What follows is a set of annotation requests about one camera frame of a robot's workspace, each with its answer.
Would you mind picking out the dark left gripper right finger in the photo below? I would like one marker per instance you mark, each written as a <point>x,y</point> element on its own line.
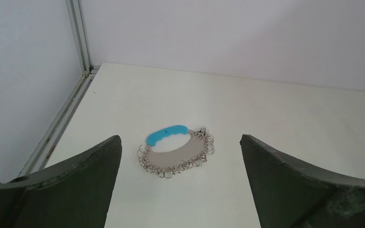
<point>291,193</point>

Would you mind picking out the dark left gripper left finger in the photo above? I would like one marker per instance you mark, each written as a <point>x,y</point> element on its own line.
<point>74,193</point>

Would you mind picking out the aluminium frame post left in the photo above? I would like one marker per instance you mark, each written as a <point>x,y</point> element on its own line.
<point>48,143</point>

